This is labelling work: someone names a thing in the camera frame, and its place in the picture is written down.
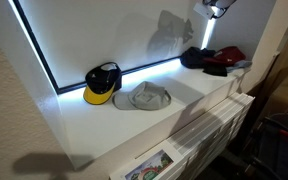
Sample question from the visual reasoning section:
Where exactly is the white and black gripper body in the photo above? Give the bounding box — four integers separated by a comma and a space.
202, 0, 238, 9

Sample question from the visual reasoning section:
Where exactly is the red baseball cap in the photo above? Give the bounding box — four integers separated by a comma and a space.
202, 45, 247, 66

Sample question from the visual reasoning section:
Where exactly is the dark navy cap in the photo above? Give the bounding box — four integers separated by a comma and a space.
179, 46, 228, 78

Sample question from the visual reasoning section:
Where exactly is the grey-blue cap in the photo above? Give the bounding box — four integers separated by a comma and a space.
225, 59, 253, 73

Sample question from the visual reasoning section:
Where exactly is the brown cardboard box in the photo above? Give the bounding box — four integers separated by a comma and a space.
260, 68, 288, 118

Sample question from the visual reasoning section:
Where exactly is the grey baseball cap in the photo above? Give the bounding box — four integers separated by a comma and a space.
112, 80, 172, 111

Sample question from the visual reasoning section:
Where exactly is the white panel radiator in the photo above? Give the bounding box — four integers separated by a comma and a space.
108, 92, 256, 180

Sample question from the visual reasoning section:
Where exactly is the black cap with yellow brim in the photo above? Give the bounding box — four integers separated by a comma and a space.
82, 61, 123, 106

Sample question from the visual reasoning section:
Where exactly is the black chair with red part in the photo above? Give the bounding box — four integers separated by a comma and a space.
247, 113, 288, 180

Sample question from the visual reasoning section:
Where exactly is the colourful printed leaflet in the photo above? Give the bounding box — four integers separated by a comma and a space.
124, 148, 175, 180

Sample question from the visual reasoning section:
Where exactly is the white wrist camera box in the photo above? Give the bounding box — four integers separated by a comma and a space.
193, 2, 216, 20

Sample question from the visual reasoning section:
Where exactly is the black window frame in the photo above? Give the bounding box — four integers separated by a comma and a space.
12, 0, 182, 95

